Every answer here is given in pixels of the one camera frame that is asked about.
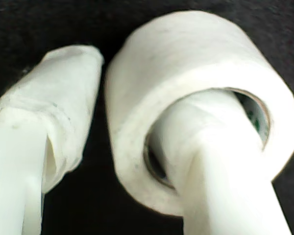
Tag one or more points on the white tape roll green core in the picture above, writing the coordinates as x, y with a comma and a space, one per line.
186, 49

